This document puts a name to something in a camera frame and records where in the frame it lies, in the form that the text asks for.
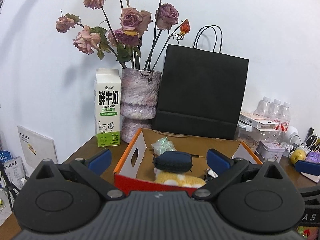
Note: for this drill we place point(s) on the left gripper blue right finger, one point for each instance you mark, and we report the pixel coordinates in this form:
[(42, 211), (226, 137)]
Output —
[(218, 162)]

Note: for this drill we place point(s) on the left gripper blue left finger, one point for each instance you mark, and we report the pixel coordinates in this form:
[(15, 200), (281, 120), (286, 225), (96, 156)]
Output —
[(100, 162)]

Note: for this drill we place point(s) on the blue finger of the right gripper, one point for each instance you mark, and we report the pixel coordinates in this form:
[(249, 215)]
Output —
[(308, 167)]

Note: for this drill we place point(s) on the dark navy zip pouch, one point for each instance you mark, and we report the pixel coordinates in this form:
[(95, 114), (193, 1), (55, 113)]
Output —
[(173, 161)]

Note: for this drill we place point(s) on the iridescent packet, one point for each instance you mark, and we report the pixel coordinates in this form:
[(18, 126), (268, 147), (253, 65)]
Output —
[(163, 145)]

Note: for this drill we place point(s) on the purple tissue pack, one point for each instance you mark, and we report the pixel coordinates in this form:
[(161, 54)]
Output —
[(313, 157)]

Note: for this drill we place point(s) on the yellow green apple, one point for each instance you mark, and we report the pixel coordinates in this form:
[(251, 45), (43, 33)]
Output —
[(297, 155)]

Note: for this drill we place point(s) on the black phone charger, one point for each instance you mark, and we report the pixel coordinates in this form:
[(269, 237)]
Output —
[(308, 140)]

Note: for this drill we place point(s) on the orange cardboard pumpkin box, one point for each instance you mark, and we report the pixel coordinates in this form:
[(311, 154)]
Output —
[(135, 170)]

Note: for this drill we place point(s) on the clear seed storage container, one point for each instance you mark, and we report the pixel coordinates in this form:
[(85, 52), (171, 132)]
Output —
[(249, 135)]

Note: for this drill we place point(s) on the white floral tin box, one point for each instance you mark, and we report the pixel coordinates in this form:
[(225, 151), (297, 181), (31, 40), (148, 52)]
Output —
[(269, 150)]

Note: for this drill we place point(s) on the white green milk carton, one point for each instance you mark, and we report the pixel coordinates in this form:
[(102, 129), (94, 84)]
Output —
[(107, 94)]

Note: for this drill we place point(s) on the white flat carton box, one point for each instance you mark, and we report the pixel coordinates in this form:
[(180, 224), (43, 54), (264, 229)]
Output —
[(257, 121)]

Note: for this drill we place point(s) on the right clear water bottle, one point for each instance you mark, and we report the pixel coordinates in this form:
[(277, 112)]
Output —
[(284, 117)]

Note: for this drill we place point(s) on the clear water bottle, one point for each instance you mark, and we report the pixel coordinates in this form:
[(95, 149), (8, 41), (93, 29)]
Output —
[(273, 109), (284, 117), (263, 106)]

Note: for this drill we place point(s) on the white paper leaflet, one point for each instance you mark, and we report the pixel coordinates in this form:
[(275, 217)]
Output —
[(35, 148)]

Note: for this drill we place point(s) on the left clear water bottle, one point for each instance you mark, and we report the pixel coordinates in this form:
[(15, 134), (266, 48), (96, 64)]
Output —
[(263, 106)]

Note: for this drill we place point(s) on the middle clear water bottle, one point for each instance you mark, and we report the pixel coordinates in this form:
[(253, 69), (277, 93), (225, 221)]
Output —
[(273, 109)]

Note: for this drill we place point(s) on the black paper shopping bag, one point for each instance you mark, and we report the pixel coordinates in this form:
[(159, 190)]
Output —
[(201, 93)]

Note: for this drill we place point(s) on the purple textured vase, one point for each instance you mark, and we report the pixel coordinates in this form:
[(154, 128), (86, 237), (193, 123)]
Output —
[(139, 97)]

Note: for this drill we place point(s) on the black tripod stand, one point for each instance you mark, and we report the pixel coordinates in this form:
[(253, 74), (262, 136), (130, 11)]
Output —
[(8, 187)]

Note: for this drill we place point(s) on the blue white packets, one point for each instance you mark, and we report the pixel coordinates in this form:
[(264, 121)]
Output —
[(13, 168)]

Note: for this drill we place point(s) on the dried pink rose bouquet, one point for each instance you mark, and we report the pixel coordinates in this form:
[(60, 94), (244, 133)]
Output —
[(125, 42)]

